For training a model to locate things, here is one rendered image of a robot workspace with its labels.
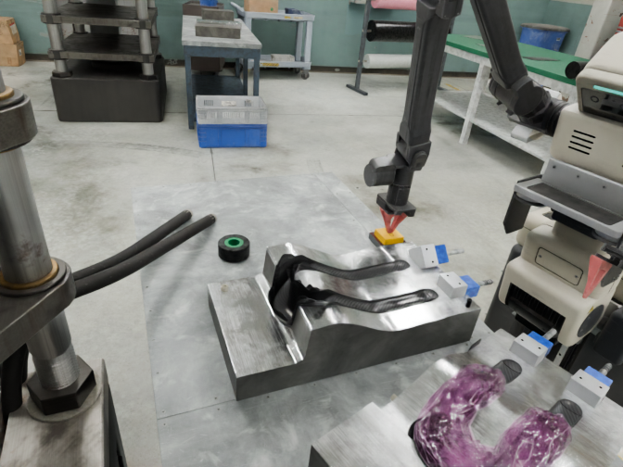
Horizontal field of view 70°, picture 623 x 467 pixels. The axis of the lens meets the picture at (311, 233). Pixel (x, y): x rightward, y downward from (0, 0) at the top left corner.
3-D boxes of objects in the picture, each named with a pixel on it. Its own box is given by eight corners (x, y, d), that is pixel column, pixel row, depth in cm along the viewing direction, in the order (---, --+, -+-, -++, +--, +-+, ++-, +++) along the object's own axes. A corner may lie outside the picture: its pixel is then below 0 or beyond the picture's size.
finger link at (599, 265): (607, 313, 73) (642, 265, 70) (565, 289, 78) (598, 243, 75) (616, 316, 77) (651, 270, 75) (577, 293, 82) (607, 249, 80)
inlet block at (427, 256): (452, 242, 108) (467, 238, 103) (458, 262, 108) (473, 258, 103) (407, 249, 104) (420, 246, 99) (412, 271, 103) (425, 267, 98)
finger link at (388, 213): (383, 238, 120) (389, 208, 115) (371, 225, 125) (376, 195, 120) (404, 235, 122) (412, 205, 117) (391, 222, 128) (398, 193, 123)
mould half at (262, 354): (404, 270, 114) (415, 225, 107) (469, 340, 94) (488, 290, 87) (208, 305, 96) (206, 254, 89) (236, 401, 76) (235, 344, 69)
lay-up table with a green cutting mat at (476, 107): (476, 109, 590) (500, 25, 538) (637, 187, 397) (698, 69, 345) (400, 109, 556) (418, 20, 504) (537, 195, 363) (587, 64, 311)
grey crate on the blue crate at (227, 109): (261, 112, 426) (261, 95, 418) (268, 125, 392) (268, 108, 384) (196, 110, 411) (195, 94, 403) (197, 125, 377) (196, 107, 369)
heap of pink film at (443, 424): (484, 361, 81) (496, 330, 77) (582, 434, 69) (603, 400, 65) (387, 436, 66) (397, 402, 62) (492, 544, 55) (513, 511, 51)
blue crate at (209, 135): (260, 132, 437) (260, 110, 425) (267, 148, 403) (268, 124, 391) (197, 132, 422) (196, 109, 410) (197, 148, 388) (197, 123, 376)
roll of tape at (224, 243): (211, 256, 112) (210, 244, 111) (231, 242, 119) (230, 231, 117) (237, 266, 109) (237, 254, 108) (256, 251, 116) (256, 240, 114)
